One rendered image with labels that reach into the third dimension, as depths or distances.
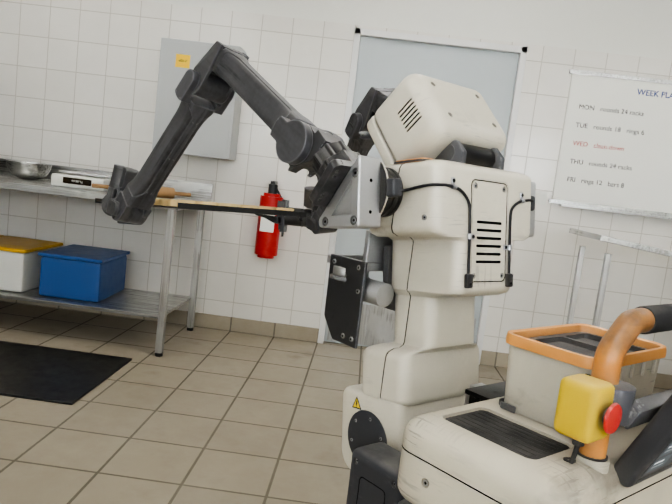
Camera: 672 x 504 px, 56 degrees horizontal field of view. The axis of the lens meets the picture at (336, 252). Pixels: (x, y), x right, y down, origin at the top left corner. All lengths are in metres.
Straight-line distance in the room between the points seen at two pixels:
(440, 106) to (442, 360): 0.45
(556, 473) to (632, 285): 3.77
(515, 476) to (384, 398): 0.40
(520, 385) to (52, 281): 3.35
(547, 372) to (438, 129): 0.43
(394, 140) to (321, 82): 3.10
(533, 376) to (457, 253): 0.24
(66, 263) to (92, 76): 1.33
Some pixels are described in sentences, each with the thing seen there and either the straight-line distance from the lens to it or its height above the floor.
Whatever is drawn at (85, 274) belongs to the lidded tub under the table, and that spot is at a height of 0.39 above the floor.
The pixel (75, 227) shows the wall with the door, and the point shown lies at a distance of 4.62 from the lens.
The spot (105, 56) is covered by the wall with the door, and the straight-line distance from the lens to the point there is 4.58.
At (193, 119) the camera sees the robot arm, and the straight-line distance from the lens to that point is 1.44.
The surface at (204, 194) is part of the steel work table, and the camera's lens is 4.22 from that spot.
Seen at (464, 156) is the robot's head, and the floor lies 1.18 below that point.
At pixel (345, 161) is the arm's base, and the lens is 1.00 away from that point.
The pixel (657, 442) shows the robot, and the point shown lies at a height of 0.86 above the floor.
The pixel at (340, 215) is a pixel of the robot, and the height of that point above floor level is 1.06.
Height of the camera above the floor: 1.12
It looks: 7 degrees down
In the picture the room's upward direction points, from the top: 7 degrees clockwise
